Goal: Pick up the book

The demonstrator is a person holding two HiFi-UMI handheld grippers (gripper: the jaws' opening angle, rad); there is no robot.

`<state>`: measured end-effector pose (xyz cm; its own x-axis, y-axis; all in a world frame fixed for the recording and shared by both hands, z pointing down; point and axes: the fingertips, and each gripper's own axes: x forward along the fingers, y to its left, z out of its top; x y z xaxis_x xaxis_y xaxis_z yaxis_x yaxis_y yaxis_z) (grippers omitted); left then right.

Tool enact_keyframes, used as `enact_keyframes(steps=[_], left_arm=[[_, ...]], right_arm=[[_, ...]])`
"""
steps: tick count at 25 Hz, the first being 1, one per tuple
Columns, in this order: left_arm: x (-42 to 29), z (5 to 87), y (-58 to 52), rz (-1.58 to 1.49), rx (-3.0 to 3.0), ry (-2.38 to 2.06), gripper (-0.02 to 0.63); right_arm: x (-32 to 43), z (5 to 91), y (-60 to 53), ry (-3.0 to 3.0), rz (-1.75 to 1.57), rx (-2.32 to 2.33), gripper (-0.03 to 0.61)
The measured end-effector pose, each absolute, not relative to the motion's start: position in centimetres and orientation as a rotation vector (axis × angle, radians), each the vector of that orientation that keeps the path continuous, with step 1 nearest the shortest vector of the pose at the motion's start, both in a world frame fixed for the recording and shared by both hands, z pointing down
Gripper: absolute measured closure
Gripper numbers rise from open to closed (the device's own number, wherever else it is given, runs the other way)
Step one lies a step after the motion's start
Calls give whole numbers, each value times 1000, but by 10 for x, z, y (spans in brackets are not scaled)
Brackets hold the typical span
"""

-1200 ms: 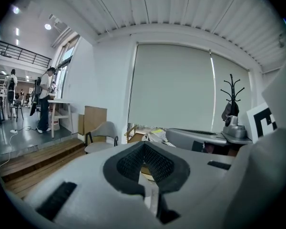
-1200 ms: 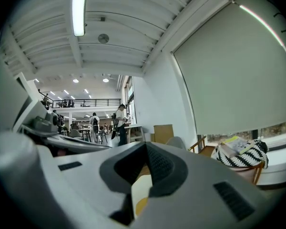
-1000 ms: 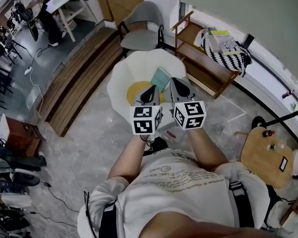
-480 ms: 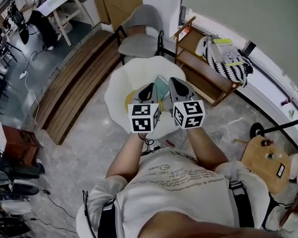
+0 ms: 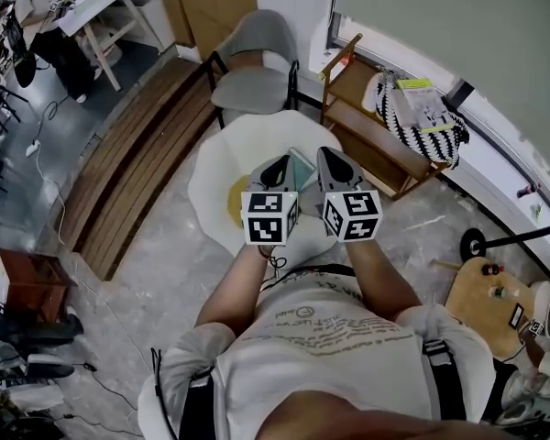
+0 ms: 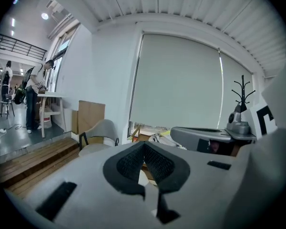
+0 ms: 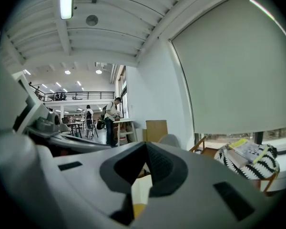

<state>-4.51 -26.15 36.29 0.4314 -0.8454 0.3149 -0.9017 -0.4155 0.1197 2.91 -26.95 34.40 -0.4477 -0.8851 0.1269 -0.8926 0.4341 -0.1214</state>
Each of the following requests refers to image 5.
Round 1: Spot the grey-green roller blind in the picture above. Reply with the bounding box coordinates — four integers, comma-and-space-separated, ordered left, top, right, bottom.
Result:
334, 0, 550, 164

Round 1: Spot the round wooden side table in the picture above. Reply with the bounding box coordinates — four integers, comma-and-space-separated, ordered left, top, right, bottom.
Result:
433, 257, 546, 361

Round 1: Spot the red-brown wooden crate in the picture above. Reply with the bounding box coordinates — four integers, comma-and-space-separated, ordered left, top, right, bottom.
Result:
0, 247, 77, 325

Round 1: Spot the brown cardboard box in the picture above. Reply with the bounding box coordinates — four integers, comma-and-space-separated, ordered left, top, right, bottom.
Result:
162, 0, 259, 63

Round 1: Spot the wooden shelf rack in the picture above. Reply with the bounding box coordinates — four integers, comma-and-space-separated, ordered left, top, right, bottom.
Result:
318, 33, 450, 201

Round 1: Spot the person's chin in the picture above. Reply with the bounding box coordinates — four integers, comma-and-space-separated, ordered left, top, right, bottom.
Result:
256, 390, 505, 440

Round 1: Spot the black framed card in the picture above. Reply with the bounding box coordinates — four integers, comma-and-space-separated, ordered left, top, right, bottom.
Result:
507, 303, 526, 330

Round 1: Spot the magazine with yellow-green edge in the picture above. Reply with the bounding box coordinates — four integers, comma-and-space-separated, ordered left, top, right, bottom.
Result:
396, 77, 456, 133

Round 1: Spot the grey plastic device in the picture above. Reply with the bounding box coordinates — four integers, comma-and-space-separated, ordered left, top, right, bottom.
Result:
499, 373, 550, 425

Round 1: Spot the black shoulder strap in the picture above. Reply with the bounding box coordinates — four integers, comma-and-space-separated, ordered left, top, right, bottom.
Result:
421, 336, 468, 424
178, 367, 219, 440

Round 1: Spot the teal book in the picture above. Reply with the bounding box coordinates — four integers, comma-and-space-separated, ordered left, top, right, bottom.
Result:
287, 147, 320, 192

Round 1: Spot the green bottle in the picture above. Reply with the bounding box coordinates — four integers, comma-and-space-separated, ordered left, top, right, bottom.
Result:
488, 285, 523, 301

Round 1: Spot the white fried-egg shaped cushion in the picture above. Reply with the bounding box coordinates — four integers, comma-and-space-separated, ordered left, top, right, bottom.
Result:
187, 110, 349, 272

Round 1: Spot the black floor cable with adapter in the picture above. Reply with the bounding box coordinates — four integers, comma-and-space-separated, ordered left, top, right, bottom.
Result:
72, 362, 141, 414

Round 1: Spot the grey swivel chair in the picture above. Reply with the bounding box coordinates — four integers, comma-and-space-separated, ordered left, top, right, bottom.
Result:
25, 353, 77, 380

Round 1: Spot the black tripod stand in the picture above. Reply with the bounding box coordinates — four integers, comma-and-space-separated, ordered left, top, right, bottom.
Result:
459, 215, 550, 263

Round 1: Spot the wooden slatted platform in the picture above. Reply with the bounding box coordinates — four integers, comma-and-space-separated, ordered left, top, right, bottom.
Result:
54, 55, 226, 282

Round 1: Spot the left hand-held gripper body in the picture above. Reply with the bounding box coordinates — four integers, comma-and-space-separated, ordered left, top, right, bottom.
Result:
240, 154, 301, 247

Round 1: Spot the white floor cable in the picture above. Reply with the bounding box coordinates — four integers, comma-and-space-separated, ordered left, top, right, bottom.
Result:
36, 151, 68, 247

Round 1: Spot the dark pink bottle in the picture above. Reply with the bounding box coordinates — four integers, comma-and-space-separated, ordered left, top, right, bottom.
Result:
516, 181, 543, 200

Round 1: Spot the person's left forearm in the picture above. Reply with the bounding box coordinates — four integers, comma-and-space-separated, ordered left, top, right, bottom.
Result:
194, 244, 281, 334

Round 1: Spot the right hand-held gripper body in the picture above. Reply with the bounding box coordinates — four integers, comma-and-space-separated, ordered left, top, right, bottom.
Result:
315, 146, 384, 243

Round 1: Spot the grey armchair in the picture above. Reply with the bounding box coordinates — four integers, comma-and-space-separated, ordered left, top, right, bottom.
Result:
205, 9, 302, 130

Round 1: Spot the person's right forearm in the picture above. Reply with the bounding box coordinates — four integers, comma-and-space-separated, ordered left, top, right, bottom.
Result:
346, 238, 425, 323

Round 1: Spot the person's white printed t-shirt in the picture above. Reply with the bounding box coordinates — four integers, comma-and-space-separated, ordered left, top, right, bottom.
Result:
137, 266, 496, 440

